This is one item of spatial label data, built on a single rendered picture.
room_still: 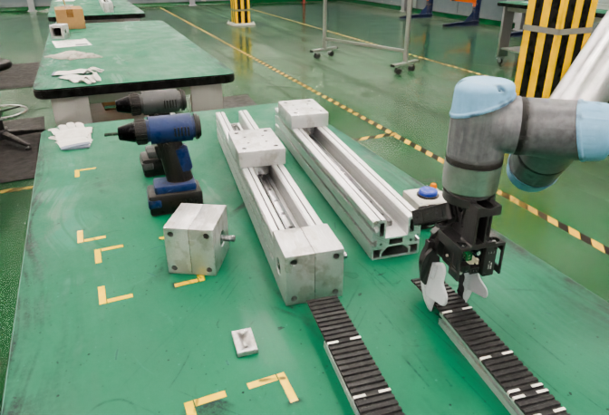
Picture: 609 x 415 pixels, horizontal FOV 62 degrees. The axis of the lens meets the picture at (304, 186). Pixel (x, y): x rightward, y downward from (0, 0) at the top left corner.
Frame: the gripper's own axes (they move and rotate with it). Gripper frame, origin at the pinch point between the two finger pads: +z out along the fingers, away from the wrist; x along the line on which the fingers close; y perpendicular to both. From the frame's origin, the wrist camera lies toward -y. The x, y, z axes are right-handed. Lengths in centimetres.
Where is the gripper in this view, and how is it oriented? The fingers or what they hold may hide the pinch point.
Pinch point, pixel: (445, 297)
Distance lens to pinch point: 86.0
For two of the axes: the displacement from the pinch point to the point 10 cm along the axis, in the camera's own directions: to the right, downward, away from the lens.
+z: 0.0, 9.1, 4.1
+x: 9.6, -1.2, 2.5
